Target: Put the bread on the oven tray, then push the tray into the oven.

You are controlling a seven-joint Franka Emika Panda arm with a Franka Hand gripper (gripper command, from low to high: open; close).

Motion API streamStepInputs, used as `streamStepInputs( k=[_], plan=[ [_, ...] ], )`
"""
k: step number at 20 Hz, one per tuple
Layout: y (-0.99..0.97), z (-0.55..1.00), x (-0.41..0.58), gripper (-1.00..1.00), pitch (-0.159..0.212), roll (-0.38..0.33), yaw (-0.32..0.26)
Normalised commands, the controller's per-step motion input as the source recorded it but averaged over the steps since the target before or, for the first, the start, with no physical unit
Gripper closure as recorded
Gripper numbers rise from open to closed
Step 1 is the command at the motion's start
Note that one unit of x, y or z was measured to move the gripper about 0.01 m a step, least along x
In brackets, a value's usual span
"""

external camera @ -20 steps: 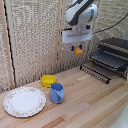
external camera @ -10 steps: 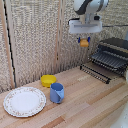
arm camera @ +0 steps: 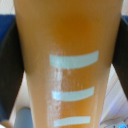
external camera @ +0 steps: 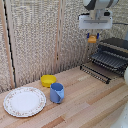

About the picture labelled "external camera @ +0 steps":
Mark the plain wooden post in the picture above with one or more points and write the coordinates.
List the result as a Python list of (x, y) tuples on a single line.
[(59, 33)]

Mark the white patterned plate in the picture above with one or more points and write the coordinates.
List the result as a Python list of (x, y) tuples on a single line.
[(24, 101)]

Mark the white blurred object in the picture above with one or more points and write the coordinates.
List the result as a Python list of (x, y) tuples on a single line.
[(121, 118)]

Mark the blue cup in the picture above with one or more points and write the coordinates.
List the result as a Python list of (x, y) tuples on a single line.
[(56, 93)]

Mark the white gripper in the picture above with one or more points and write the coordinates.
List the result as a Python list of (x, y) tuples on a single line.
[(95, 21)]

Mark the wooden post with black strip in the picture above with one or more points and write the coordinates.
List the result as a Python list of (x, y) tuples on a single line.
[(8, 50)]

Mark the yellow bowl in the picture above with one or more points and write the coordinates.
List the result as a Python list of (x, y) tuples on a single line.
[(48, 80)]

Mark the ribbed metal oven tray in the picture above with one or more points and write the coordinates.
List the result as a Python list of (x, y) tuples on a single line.
[(110, 60)]

